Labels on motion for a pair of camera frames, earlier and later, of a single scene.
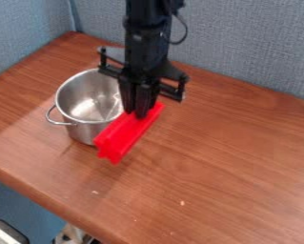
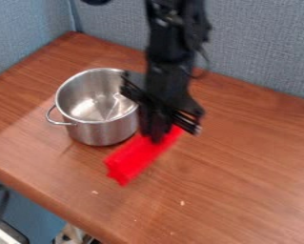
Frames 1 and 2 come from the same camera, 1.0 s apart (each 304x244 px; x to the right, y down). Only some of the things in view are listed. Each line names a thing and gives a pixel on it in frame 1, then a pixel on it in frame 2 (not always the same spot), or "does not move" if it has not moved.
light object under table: (72, 235) does not move
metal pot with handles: (87, 103) does not move
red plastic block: (124, 133) → (130, 160)
